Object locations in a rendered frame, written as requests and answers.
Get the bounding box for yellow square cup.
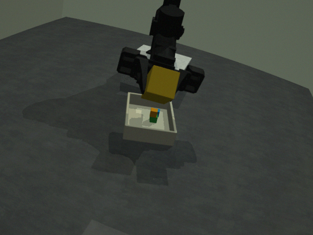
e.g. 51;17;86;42
141;65;180;104

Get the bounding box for orange block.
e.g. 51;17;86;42
150;108;158;118

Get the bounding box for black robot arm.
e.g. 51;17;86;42
146;0;185;54

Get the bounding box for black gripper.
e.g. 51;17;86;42
117;42;204;94

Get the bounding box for green block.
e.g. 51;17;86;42
150;117;157;123

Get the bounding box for beige shallow tray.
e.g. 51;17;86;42
123;92;177;146

